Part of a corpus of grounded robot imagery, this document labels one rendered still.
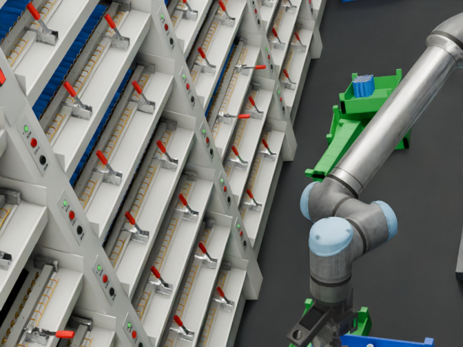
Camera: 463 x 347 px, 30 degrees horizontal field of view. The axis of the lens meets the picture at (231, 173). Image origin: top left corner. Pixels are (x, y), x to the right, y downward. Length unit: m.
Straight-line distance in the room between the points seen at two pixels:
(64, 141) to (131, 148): 0.29
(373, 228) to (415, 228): 1.09
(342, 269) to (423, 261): 1.03
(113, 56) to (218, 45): 0.73
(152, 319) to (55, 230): 0.52
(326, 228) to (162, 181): 0.58
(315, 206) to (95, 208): 0.50
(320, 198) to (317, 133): 1.49
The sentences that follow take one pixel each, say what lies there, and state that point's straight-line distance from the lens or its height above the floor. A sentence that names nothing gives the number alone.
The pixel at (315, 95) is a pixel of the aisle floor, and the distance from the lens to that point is 3.66.
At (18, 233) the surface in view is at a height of 1.11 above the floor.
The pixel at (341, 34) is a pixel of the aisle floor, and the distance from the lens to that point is 4.03.
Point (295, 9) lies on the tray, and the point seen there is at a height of 0.35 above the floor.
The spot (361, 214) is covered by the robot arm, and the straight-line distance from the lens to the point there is 1.89.
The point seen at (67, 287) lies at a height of 0.91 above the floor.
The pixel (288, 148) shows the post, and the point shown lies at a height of 0.06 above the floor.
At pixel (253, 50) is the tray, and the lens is 3.03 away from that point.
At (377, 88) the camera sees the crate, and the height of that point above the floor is 0.01.
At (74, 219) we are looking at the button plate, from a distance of 1.79.
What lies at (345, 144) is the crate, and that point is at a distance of 3.04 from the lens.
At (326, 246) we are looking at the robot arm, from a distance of 1.81.
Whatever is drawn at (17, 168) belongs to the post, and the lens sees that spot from 1.66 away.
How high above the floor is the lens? 2.07
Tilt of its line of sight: 38 degrees down
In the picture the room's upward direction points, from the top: 19 degrees counter-clockwise
